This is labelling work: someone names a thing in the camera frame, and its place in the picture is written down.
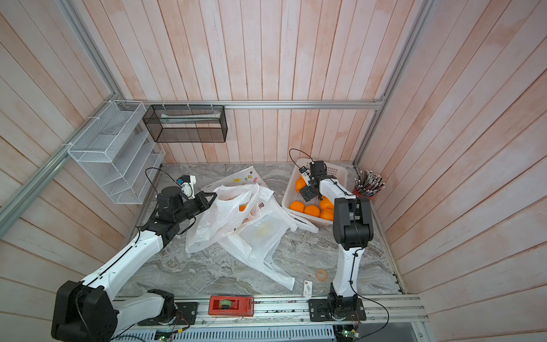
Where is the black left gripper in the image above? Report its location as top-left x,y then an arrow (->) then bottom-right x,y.
174,191 -> 218,224

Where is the white printed plastic bag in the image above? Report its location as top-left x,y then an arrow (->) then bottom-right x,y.
185,184 -> 273,254

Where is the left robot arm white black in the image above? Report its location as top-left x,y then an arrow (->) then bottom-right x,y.
51,185 -> 217,341

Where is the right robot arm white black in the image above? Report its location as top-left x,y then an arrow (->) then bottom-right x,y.
299,160 -> 374,322

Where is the white plastic perforated basket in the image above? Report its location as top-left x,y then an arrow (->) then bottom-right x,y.
281,157 -> 348,227

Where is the red metal pencil bucket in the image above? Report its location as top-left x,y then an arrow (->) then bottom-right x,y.
352,189 -> 373,200

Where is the red tape dispenser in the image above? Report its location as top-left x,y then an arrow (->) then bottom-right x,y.
208,296 -> 254,317

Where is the small white card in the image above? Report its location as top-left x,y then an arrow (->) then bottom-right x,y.
303,280 -> 313,298

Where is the black wire mesh basket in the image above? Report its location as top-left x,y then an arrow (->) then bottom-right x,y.
143,104 -> 228,143

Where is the white wire mesh shelf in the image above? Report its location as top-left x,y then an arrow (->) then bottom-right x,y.
68,101 -> 165,205

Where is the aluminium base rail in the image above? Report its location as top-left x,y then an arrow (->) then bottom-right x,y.
113,294 -> 436,341

